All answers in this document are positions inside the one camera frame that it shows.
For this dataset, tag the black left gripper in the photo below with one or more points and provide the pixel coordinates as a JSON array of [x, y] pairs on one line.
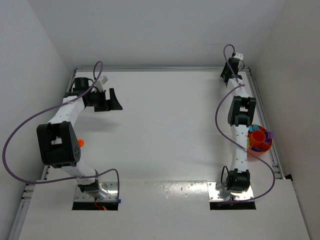
[[105, 100]]

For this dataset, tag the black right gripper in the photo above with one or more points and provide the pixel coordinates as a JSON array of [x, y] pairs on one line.
[[230, 75]]

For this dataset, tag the orange round lego piece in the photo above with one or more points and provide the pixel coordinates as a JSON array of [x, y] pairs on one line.
[[81, 142]]

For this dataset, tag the large teal lego brick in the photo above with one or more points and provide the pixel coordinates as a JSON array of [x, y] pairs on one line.
[[253, 128]]

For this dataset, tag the light green lego brick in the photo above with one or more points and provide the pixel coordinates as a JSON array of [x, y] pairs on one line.
[[248, 143]]

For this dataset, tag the purple stepped lego brick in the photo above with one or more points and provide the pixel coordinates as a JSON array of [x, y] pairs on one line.
[[269, 134]]

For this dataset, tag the blue arch lego piece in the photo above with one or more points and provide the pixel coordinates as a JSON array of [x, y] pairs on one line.
[[258, 150]]

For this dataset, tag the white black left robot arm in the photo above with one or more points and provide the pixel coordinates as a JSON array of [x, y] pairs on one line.
[[58, 143]]

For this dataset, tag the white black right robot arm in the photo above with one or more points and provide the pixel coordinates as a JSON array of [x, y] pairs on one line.
[[240, 118]]

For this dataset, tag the orange divided round container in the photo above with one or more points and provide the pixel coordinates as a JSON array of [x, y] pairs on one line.
[[258, 140]]

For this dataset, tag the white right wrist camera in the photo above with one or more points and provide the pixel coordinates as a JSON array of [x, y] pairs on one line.
[[238, 55]]

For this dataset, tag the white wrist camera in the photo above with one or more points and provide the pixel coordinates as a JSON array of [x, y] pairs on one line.
[[100, 83], [238, 55]]

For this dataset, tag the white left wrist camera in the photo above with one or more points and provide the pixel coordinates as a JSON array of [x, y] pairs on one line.
[[100, 83]]

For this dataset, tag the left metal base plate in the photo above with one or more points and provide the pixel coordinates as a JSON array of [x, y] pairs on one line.
[[102, 191]]

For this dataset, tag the metal base plate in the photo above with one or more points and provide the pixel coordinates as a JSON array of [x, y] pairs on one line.
[[218, 193], [102, 191]]

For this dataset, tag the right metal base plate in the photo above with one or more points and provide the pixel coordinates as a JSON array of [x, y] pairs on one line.
[[218, 193]]

